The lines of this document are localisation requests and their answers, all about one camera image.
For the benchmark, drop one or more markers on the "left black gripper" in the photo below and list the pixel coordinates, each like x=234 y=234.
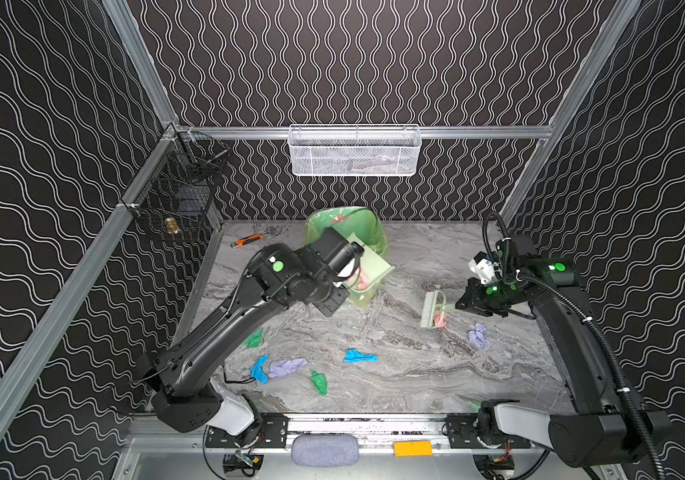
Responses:
x=353 y=260

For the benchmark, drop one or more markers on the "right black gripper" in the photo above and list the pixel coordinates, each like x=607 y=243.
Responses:
x=474 y=295

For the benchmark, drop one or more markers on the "pale green dustpan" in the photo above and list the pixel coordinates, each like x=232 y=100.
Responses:
x=375 y=267

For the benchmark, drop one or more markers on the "purple paper scrap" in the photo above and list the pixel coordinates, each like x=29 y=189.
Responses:
x=476 y=336
x=283 y=368

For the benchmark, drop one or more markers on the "green bin with bag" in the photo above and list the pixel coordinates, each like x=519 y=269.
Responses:
x=347 y=220

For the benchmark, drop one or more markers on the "pale green brush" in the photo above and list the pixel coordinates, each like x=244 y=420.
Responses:
x=435 y=310

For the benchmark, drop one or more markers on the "green paper scrap front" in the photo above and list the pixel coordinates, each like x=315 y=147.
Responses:
x=320 y=382

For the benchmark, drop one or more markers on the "green paper scrap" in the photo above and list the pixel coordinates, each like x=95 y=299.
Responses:
x=255 y=339
x=320 y=382

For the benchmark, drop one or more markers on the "pink paper scrap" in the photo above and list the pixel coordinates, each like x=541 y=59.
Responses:
x=360 y=280

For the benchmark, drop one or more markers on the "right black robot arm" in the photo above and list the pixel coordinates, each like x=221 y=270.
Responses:
x=611 y=423

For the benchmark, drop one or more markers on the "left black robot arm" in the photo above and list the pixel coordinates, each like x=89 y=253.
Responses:
x=186 y=397

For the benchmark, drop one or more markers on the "orange utility knife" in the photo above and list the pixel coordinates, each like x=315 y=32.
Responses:
x=239 y=243

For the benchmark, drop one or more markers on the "green paper scrap left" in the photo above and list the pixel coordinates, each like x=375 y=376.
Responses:
x=255 y=339

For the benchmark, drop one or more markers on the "brass object in basket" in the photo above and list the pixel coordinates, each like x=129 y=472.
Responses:
x=171 y=226

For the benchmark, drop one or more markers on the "yellow block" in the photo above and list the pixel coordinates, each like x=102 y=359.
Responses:
x=409 y=449

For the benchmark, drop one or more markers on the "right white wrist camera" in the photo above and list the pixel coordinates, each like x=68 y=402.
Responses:
x=483 y=268

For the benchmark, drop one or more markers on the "white wire basket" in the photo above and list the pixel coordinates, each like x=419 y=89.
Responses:
x=354 y=150

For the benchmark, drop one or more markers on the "black wire basket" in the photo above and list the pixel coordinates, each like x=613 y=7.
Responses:
x=182 y=184

